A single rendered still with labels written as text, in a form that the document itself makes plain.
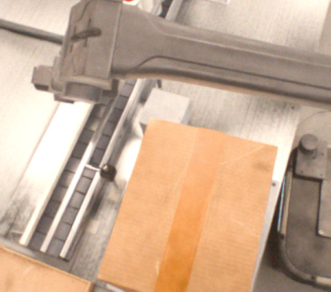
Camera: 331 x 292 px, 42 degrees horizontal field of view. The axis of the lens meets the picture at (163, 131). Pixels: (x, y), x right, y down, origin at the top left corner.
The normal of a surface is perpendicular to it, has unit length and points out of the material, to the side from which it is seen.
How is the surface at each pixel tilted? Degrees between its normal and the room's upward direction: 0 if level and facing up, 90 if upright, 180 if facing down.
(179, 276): 0
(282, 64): 27
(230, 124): 0
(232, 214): 0
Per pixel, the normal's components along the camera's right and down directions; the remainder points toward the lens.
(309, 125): -0.07, -0.41
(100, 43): 0.11, 0.01
